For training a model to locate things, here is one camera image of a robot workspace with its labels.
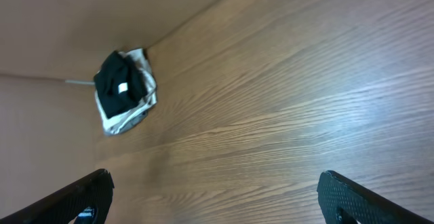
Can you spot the black t-shirt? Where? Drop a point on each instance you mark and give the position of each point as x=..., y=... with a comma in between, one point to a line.
x=119, y=85

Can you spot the grey folded garment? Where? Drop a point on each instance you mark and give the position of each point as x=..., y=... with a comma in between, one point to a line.
x=121, y=128

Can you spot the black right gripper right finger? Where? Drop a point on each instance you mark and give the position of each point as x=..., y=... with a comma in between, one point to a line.
x=342, y=200

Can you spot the beige folded trousers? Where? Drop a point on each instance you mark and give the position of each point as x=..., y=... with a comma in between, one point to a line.
x=145, y=103

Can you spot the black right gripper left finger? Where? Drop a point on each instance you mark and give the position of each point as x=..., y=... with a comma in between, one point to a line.
x=86, y=200

